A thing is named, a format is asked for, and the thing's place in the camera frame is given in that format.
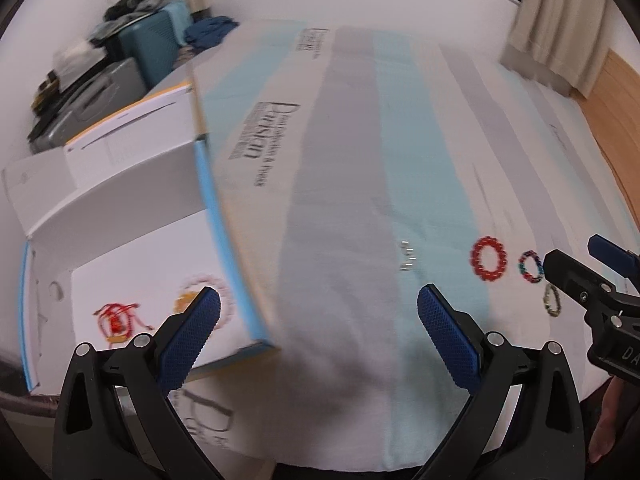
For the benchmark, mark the white plastic bag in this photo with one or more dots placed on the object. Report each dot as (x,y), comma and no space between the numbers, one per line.
(75,57)

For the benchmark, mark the person's right hand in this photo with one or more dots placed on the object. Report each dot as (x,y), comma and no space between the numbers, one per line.
(607,425)

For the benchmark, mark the black bag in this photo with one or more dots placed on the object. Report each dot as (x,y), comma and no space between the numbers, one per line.
(132,5)

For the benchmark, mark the wooden headboard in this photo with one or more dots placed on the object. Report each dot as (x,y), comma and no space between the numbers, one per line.
(617,110)

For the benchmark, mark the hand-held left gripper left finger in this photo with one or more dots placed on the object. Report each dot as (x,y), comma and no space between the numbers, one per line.
(192,340)

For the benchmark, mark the striped blue grey blanket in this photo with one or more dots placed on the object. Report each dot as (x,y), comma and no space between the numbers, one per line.
(350,160)

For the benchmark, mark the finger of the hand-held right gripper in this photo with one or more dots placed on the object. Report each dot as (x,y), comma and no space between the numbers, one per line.
(612,252)
(572,275)

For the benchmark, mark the dark blue clothes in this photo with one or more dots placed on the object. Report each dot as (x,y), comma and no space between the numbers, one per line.
(210,32)

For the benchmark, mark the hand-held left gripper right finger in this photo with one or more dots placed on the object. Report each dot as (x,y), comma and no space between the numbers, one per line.
(447,340)

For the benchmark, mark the teal suitcase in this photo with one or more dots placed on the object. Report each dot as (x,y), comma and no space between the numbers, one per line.
(155,45)

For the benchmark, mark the grey suitcase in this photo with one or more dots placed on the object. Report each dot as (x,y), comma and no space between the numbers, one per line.
(90,100)

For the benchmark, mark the blue and white cardboard box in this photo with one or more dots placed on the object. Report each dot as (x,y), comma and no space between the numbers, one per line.
(125,210)

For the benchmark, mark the wide beige curtain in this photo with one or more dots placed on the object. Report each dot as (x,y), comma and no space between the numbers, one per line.
(555,25)

